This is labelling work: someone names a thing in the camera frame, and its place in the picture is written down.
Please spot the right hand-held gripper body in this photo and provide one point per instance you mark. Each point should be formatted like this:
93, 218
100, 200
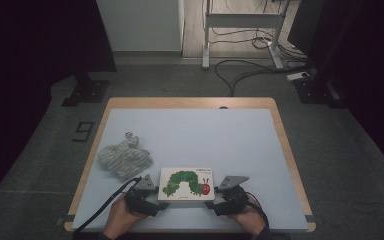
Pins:
235, 200

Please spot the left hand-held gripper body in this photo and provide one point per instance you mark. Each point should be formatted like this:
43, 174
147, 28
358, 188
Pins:
141, 201

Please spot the white caterpillar picture book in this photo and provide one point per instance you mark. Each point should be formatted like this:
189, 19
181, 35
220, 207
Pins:
186, 183

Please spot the grey fluffy cloth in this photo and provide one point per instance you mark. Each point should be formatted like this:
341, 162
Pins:
125, 160

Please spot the person's right hand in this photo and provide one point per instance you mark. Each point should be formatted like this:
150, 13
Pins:
248, 218

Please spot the person's left hand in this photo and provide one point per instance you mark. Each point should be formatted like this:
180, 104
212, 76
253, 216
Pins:
123, 220

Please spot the pale blue table mat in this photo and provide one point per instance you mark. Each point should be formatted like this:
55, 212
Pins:
186, 130

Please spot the black stand base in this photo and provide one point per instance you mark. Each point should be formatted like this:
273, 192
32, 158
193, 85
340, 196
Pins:
316, 93
86, 93

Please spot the white power strip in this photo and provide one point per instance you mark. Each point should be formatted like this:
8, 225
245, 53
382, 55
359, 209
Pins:
297, 76

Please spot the white cabinet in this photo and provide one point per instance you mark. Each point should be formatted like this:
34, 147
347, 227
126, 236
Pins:
140, 23

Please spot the dark curtain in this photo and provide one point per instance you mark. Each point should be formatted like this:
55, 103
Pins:
20, 83
370, 66

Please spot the white metal desk frame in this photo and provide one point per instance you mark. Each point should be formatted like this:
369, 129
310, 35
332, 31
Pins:
240, 20

